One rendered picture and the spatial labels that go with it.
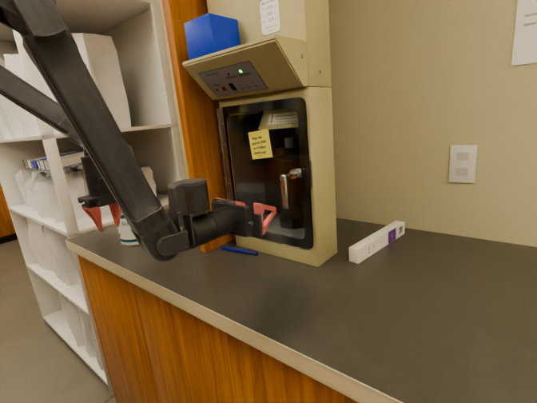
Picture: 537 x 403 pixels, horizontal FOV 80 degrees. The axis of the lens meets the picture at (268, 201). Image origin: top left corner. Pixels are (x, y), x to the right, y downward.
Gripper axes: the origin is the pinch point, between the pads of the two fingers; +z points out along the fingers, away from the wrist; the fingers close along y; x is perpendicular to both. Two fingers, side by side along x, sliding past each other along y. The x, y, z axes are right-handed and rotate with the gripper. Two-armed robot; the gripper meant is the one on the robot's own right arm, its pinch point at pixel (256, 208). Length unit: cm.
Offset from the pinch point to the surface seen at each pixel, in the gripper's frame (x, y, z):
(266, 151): -11.6, 8.2, 14.5
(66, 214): 14, 110, -7
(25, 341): 114, 212, -20
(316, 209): 3.9, -5.6, 16.5
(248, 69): -31.6, 5.7, 7.5
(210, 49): -37.6, 14.9, 4.3
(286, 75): -29.2, -3.2, 10.1
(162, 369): 58, 40, -10
